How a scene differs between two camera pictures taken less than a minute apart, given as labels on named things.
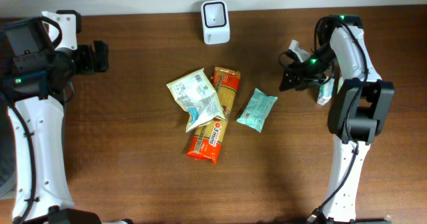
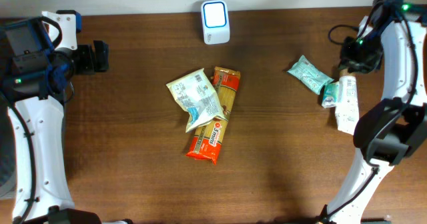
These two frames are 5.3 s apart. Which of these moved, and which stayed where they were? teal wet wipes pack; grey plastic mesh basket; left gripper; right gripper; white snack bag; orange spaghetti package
Moved: right gripper; teal wet wipes pack
Stayed: white snack bag; grey plastic mesh basket; left gripper; orange spaghetti package
